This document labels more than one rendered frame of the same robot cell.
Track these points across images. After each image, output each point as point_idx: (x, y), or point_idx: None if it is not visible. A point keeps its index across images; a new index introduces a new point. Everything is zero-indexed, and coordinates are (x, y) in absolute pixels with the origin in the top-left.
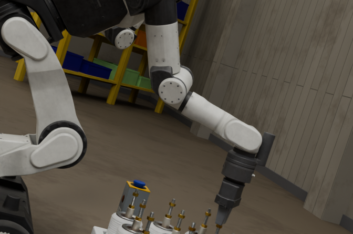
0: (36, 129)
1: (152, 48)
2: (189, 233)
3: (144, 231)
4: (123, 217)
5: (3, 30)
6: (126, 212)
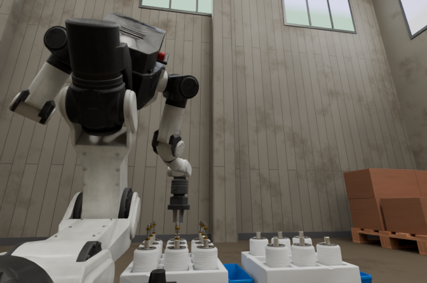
0: (87, 208)
1: (177, 123)
2: (203, 228)
3: (207, 237)
4: (154, 248)
5: (131, 102)
6: (147, 245)
